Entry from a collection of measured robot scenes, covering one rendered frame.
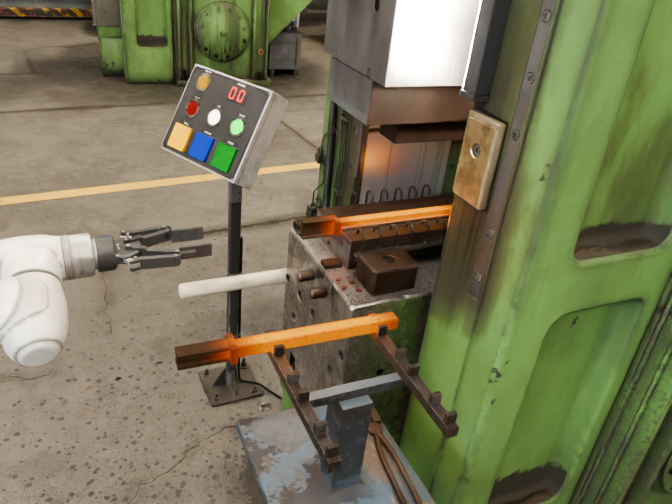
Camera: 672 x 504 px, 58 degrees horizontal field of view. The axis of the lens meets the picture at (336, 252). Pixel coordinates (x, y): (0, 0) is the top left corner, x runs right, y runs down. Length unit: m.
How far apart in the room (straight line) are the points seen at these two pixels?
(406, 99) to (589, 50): 0.44
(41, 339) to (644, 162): 1.15
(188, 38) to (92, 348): 4.02
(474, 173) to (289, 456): 0.66
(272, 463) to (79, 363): 1.49
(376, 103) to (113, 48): 5.28
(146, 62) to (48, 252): 5.03
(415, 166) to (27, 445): 1.57
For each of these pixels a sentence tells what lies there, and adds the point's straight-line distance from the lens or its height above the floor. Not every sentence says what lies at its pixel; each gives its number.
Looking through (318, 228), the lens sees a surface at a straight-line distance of 1.44.
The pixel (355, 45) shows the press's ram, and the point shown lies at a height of 1.41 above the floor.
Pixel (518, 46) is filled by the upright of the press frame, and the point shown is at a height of 1.49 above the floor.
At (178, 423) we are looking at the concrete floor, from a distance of 2.33.
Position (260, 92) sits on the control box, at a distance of 1.77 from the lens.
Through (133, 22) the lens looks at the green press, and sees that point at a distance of 6.14.
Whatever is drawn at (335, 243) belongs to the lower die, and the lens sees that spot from 1.49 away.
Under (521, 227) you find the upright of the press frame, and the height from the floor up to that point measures 1.19.
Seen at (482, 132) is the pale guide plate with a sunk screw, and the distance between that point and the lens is 1.17.
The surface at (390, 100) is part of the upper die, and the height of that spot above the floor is 1.32.
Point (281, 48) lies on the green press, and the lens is 6.79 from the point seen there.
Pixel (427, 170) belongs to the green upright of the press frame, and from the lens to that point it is 1.78.
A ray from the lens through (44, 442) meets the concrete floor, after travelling 2.35.
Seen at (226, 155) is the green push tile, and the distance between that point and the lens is 1.77.
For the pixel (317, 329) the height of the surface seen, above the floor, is 0.98.
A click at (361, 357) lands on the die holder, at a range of 1.43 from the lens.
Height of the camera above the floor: 1.66
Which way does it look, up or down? 30 degrees down
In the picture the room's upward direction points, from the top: 7 degrees clockwise
